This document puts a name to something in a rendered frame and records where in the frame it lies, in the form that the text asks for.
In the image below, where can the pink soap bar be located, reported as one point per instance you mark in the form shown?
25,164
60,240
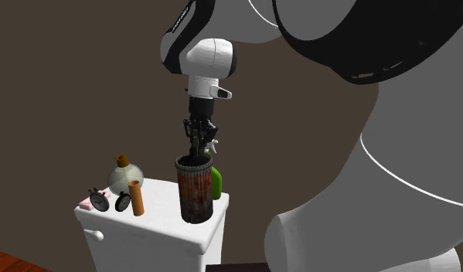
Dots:
85,204

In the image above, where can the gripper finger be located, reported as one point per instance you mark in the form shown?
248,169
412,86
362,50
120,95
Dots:
190,132
207,132

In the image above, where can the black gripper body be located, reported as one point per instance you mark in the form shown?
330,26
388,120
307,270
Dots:
201,108

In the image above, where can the orange cylinder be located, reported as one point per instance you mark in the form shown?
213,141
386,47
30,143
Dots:
136,199

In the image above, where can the round glass flask brown neck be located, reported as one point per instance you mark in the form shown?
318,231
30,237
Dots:
120,177

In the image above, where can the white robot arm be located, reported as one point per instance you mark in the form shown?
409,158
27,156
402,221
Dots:
404,150

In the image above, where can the rusty cylindrical bin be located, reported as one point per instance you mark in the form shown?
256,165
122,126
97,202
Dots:
194,190

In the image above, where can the white toilet tank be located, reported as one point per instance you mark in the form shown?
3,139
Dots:
155,241

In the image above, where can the green spray bottle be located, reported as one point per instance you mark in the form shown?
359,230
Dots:
216,184

